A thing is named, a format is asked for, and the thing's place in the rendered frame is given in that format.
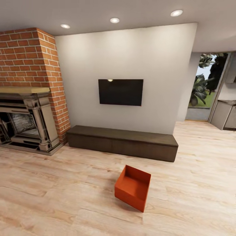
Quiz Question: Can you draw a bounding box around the storage box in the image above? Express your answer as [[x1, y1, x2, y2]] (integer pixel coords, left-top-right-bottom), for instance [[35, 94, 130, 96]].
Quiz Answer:
[[114, 165, 151, 212]]

